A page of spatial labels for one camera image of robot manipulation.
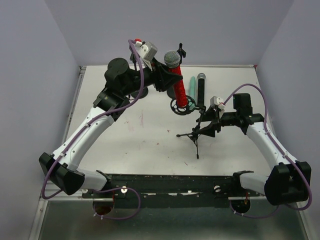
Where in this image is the left black round-base stand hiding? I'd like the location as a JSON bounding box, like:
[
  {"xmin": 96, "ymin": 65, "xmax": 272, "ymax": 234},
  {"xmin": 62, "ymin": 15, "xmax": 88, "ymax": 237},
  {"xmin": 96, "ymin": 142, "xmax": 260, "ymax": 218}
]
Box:
[{"xmin": 128, "ymin": 39, "xmax": 145, "ymax": 100}]

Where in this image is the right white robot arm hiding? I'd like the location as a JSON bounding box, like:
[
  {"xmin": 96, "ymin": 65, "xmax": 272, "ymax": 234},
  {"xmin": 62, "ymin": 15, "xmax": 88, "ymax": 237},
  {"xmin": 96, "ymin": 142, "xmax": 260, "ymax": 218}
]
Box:
[{"xmin": 199, "ymin": 93, "xmax": 311, "ymax": 206}]

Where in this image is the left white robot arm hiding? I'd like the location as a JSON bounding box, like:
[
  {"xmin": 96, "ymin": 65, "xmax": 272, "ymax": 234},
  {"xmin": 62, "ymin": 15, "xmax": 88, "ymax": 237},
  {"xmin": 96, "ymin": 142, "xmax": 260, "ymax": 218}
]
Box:
[{"xmin": 39, "ymin": 56, "xmax": 182, "ymax": 196}]

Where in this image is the teal microphone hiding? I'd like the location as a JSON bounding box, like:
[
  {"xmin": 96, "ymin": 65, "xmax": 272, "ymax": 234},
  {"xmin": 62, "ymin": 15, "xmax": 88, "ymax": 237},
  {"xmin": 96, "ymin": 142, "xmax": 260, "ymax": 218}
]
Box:
[{"xmin": 187, "ymin": 76, "xmax": 196, "ymax": 112}]

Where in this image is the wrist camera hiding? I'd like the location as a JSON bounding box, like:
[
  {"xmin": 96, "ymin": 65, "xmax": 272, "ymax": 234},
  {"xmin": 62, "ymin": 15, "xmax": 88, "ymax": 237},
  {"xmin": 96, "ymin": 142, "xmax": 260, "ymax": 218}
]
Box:
[
  {"xmin": 137, "ymin": 41, "xmax": 158, "ymax": 71},
  {"xmin": 210, "ymin": 96, "xmax": 226, "ymax": 118}
]

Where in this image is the middle black round-base stand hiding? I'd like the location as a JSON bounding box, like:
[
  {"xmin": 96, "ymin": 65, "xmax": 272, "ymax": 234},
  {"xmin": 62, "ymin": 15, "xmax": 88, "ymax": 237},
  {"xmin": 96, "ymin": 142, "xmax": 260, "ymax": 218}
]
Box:
[{"xmin": 166, "ymin": 42, "xmax": 187, "ymax": 99}]

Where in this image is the black tripod shock-mount stand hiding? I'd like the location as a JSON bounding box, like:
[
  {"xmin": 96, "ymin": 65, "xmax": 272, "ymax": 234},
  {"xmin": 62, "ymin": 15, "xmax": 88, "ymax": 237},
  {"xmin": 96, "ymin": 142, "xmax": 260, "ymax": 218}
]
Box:
[{"xmin": 170, "ymin": 95, "xmax": 206, "ymax": 159}]

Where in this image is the red rhinestone microphone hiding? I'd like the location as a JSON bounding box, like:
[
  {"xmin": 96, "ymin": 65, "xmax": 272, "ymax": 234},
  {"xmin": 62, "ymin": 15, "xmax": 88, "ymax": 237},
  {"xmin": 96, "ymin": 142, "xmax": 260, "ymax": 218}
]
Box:
[{"xmin": 164, "ymin": 50, "xmax": 188, "ymax": 107}]

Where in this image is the black round-base stand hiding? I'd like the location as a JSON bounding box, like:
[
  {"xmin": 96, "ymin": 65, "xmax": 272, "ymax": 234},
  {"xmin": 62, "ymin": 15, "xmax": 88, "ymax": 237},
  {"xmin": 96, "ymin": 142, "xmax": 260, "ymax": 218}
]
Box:
[
  {"xmin": 166, "ymin": 42, "xmax": 187, "ymax": 99},
  {"xmin": 128, "ymin": 39, "xmax": 145, "ymax": 100}
]

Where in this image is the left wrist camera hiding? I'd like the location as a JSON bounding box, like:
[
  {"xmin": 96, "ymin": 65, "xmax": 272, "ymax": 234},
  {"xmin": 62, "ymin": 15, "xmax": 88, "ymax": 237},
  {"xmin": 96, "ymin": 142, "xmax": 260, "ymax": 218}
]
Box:
[{"xmin": 137, "ymin": 41, "xmax": 158, "ymax": 71}]

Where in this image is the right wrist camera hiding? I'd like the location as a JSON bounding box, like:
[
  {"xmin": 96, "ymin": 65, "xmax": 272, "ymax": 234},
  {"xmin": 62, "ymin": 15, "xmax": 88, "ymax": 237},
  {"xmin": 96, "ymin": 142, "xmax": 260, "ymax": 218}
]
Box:
[{"xmin": 210, "ymin": 96, "xmax": 226, "ymax": 118}]

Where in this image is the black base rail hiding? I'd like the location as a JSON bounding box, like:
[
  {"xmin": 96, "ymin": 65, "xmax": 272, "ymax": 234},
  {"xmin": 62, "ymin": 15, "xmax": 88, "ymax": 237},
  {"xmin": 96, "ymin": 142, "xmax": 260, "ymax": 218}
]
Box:
[{"xmin": 79, "ymin": 173, "xmax": 271, "ymax": 210}]

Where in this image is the black microphone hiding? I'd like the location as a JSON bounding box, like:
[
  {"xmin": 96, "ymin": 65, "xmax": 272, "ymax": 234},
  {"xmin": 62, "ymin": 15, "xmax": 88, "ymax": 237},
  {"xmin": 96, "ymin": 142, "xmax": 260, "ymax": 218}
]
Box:
[{"xmin": 197, "ymin": 73, "xmax": 206, "ymax": 107}]

